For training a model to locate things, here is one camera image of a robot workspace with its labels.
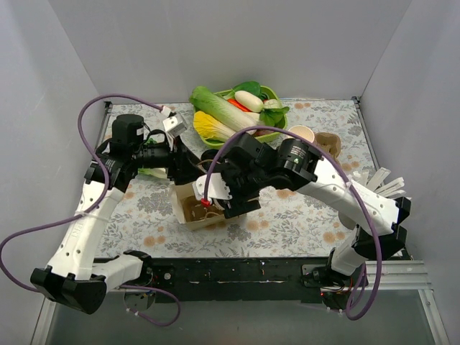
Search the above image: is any brown paper takeout bag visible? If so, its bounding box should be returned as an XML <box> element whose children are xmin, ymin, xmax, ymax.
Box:
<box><xmin>169</xmin><ymin>183</ymin><xmax>225</xmax><ymax>231</ymax></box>

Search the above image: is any stack of white paper cups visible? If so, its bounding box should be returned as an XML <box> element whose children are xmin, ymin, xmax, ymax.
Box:
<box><xmin>289</xmin><ymin>125</ymin><xmax>316</xmax><ymax>143</ymax></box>

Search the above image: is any brown pulp cup carrier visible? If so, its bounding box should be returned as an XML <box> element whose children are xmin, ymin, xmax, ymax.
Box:
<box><xmin>315</xmin><ymin>132</ymin><xmax>341</xmax><ymax>161</ymax></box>
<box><xmin>182</xmin><ymin>196</ymin><xmax>224</xmax><ymax>222</ymax></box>

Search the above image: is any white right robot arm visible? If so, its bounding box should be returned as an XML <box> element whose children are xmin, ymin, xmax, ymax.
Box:
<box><xmin>213</xmin><ymin>134</ymin><xmax>411</xmax><ymax>286</ymax></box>

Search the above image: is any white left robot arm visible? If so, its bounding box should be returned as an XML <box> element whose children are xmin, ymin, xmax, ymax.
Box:
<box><xmin>30</xmin><ymin>114</ymin><xmax>203</xmax><ymax>314</ymax></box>

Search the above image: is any small green lettuce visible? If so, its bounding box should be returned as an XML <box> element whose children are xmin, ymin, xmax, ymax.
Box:
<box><xmin>138</xmin><ymin>138</ymin><xmax>167</xmax><ymax>180</ymax></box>

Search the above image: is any green plastic tray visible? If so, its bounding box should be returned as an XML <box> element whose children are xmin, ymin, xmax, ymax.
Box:
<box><xmin>193</xmin><ymin>84</ymin><xmax>290</xmax><ymax>150</ymax></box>

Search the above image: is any green napa cabbage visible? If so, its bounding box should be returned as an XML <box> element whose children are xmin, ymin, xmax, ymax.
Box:
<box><xmin>189</xmin><ymin>86</ymin><xmax>257</xmax><ymax>132</ymax></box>

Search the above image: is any floral table mat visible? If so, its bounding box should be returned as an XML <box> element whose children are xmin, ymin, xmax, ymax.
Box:
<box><xmin>96</xmin><ymin>99</ymin><xmax>375</xmax><ymax>258</ymax></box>

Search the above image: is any green bok choy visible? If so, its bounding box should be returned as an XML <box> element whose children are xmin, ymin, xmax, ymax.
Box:
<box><xmin>229</xmin><ymin>81</ymin><xmax>290</xmax><ymax>127</ymax></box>

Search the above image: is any white radish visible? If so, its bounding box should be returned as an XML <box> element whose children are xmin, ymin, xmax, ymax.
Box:
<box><xmin>234</xmin><ymin>91</ymin><xmax>264</xmax><ymax>113</ymax></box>

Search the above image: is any orange carrot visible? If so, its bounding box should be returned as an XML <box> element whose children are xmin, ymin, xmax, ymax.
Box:
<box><xmin>227</xmin><ymin>98</ymin><xmax>250</xmax><ymax>112</ymax></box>

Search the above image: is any black base bar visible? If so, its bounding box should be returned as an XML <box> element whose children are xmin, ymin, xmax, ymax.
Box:
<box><xmin>143</xmin><ymin>257</ymin><xmax>369</xmax><ymax>305</ymax></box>

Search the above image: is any grey cylindrical holder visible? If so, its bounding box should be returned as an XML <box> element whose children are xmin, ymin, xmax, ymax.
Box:
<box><xmin>338</xmin><ymin>212</ymin><xmax>357</xmax><ymax>230</ymax></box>

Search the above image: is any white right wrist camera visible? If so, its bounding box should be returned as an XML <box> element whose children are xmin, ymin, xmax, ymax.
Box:
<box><xmin>192</xmin><ymin>173</ymin><xmax>232</xmax><ymax>210</ymax></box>

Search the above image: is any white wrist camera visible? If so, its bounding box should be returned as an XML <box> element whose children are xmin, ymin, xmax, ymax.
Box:
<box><xmin>192</xmin><ymin>173</ymin><xmax>232</xmax><ymax>210</ymax></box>
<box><xmin>162</xmin><ymin>114</ymin><xmax>187</xmax><ymax>150</ymax></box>

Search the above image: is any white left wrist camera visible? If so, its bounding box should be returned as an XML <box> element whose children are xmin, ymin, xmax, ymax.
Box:
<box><xmin>162</xmin><ymin>114</ymin><xmax>187</xmax><ymax>150</ymax></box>

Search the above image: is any aluminium frame rail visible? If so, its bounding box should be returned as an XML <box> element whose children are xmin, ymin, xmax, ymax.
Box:
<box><xmin>301</xmin><ymin>261</ymin><xmax>450</xmax><ymax>345</ymax></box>

